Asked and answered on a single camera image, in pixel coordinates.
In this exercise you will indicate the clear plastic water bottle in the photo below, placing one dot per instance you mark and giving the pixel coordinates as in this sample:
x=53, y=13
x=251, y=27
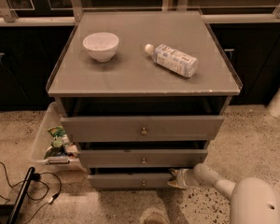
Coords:
x=173, y=59

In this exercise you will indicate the grey middle drawer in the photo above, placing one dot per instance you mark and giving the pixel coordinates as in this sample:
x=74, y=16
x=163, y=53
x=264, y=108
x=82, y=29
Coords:
x=141, y=158

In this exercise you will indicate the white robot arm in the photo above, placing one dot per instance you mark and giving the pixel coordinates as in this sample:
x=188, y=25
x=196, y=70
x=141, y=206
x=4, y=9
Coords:
x=252, y=200

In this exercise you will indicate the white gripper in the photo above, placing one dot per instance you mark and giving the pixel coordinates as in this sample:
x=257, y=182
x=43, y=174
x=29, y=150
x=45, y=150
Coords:
x=185, y=178

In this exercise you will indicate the grey drawer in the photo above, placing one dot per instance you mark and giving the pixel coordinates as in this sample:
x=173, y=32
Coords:
x=141, y=158
x=129, y=178
x=141, y=128

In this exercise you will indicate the black flat bar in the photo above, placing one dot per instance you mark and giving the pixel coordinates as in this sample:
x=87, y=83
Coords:
x=23, y=191

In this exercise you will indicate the green snack packet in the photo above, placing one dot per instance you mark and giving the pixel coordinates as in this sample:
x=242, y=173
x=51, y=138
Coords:
x=59, y=143

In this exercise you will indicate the white ceramic bowl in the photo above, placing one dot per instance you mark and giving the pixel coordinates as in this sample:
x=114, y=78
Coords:
x=102, y=47

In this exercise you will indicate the grey bottom drawer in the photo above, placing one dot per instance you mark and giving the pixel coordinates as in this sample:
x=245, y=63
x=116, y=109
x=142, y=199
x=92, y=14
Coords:
x=129, y=178

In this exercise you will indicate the grey top drawer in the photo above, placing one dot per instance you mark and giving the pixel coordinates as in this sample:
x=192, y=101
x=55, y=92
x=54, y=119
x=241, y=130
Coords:
x=141, y=128

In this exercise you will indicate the metal railing frame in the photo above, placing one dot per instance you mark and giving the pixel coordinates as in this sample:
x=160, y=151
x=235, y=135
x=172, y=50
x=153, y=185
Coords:
x=68, y=12

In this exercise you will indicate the grey wooden drawer cabinet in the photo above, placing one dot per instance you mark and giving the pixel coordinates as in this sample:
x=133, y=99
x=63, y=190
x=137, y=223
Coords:
x=132, y=84

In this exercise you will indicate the clear plastic storage bin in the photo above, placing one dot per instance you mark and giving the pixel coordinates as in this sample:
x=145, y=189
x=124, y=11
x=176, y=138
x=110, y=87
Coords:
x=42, y=143

